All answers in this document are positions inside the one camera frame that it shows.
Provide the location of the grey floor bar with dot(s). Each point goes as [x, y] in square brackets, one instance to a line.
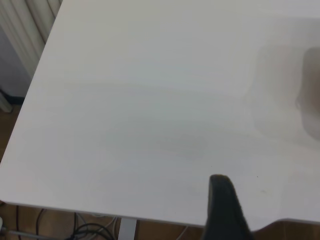
[22, 234]

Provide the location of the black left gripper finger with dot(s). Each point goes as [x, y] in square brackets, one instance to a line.
[225, 212]

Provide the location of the white table leg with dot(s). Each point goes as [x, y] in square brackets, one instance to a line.
[127, 230]

